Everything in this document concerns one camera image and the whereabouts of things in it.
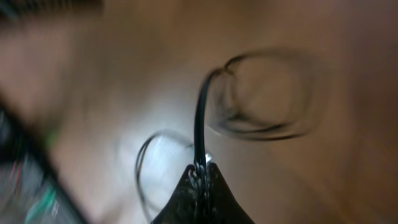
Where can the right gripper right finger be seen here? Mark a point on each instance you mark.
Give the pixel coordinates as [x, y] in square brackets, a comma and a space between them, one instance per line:
[217, 203]

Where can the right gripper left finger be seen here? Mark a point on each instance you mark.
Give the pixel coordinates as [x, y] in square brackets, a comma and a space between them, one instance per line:
[185, 204]

